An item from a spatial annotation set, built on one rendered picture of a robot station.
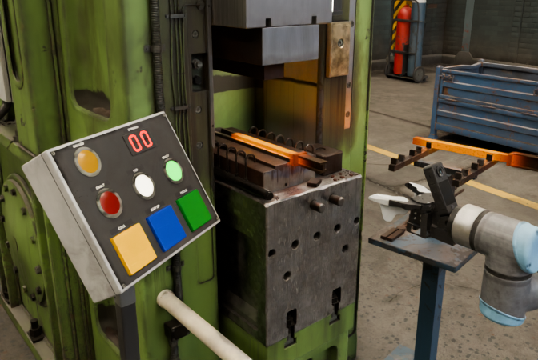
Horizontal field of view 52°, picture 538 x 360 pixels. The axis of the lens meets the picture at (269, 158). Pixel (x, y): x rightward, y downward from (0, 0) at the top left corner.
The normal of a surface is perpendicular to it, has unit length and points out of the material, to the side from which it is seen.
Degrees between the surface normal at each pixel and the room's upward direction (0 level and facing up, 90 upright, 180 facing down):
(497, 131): 90
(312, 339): 90
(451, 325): 0
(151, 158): 60
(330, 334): 90
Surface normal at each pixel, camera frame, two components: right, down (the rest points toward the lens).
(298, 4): 0.63, 0.24
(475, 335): 0.00, -0.95
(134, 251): 0.78, -0.37
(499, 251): -0.79, 0.18
